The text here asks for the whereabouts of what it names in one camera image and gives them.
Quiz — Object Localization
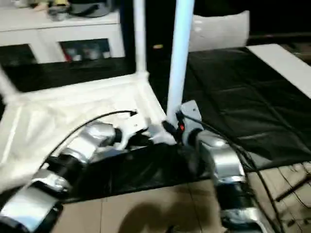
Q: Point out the white plastic table top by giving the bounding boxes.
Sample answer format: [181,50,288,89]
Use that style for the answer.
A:
[0,71,178,195]

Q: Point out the black work mat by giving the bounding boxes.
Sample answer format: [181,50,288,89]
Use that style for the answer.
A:
[0,46,311,202]

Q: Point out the grey cushion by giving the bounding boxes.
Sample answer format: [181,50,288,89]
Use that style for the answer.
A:
[188,10,250,52]

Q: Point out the white flat board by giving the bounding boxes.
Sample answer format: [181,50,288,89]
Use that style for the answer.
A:
[245,44,311,99]

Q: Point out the white glass-door cabinet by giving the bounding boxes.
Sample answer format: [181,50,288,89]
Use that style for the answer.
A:
[0,7,126,64]

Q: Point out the black television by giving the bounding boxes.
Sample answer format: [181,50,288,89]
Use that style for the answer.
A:
[247,31,311,46]

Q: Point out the grey round cooker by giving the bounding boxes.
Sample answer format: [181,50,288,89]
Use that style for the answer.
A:
[69,0,117,18]

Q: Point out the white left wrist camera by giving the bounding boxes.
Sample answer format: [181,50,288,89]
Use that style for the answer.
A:
[116,113,149,150]

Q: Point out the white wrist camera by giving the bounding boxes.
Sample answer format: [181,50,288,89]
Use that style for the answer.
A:
[179,99,204,144]
[116,113,149,150]

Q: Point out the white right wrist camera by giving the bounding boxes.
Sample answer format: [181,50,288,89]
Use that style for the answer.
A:
[179,99,204,144]

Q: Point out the thin floor cables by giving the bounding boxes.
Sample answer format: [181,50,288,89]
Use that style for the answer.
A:
[279,162,311,219]

